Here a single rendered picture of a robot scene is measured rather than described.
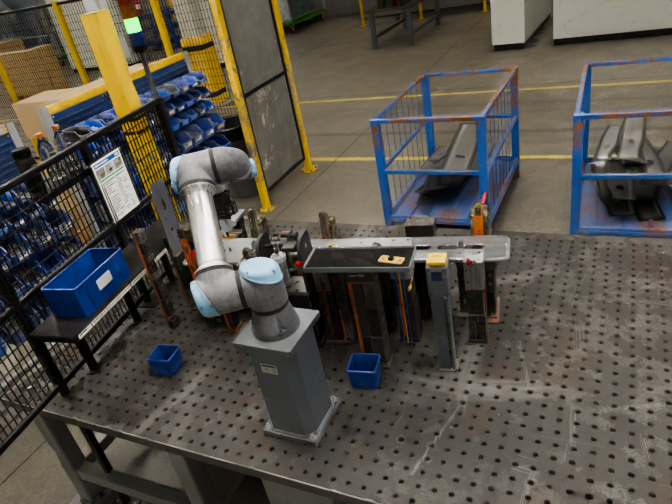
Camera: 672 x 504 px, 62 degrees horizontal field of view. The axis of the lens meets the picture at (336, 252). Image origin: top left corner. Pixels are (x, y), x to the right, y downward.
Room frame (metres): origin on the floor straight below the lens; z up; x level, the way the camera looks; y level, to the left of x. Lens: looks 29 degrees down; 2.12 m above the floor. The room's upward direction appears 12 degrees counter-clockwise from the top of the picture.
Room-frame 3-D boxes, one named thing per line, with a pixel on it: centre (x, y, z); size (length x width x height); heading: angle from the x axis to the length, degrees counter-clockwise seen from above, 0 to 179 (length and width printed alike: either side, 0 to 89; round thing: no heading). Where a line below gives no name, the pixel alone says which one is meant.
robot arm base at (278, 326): (1.44, 0.23, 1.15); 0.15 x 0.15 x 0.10
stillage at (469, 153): (4.16, -1.07, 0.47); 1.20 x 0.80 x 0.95; 149
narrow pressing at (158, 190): (2.32, 0.69, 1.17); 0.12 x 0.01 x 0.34; 159
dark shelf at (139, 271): (2.18, 0.93, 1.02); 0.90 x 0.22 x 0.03; 159
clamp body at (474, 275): (1.67, -0.47, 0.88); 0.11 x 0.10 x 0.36; 159
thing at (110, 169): (2.50, 0.93, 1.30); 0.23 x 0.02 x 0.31; 159
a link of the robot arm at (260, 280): (1.44, 0.24, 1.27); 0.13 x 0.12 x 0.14; 95
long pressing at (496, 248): (2.04, 0.00, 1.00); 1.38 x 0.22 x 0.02; 69
